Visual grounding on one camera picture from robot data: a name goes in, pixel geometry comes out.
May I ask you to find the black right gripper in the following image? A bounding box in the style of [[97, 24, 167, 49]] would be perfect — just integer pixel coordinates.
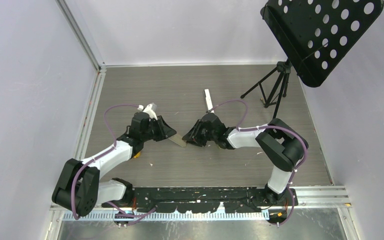
[[182, 119, 217, 147]]

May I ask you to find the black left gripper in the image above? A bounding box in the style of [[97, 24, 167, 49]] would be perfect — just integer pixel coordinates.
[[141, 116, 176, 143]]

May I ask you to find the slim white remote control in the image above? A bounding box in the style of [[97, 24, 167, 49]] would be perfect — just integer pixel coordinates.
[[204, 89, 214, 113]]

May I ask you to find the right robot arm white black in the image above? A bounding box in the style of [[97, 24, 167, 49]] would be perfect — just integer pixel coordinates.
[[182, 113, 309, 205]]

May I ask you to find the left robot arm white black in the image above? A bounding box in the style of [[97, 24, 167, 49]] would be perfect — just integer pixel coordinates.
[[51, 112, 177, 219]]

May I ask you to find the orange yellow round toy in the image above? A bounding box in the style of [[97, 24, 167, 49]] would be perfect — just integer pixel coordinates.
[[132, 151, 141, 159]]

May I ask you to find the black tripod stand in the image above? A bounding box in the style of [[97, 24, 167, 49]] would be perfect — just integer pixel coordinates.
[[240, 59, 292, 119]]

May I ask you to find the black perforated music stand tray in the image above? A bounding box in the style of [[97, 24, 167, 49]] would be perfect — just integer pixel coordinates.
[[260, 0, 384, 88]]

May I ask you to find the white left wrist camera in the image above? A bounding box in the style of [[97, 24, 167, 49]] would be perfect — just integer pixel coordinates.
[[137, 102, 158, 120]]

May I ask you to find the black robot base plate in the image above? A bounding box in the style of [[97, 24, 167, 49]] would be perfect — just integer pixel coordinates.
[[112, 186, 298, 214]]

